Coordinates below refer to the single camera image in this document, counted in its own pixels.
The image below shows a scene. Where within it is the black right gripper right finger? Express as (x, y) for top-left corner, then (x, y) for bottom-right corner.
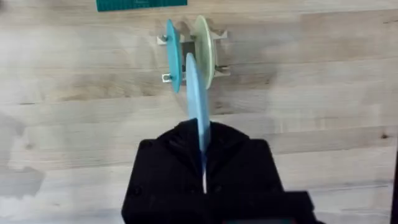
(203, 121), (312, 215)

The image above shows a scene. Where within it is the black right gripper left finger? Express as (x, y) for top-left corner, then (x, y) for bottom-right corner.
(121, 118), (206, 224)

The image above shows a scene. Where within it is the light blue plate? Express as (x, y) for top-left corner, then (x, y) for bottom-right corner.
(185, 52), (211, 194)

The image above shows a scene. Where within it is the small white peg rack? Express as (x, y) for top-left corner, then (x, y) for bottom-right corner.
(157, 30), (231, 83)

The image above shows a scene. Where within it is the teal plate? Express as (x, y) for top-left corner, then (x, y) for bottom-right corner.
(165, 19), (183, 94)

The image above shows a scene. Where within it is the pale green plate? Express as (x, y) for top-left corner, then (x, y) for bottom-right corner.
(193, 15), (216, 90)

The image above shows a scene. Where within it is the green cutting mat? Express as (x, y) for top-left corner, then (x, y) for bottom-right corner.
(95, 0), (188, 12)

